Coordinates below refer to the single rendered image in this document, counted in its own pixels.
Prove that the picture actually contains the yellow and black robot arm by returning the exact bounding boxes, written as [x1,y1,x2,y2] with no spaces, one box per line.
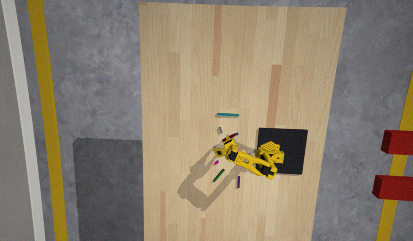
[225,141,283,180]

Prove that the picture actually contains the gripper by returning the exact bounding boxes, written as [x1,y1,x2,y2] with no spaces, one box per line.
[213,137,238,158]

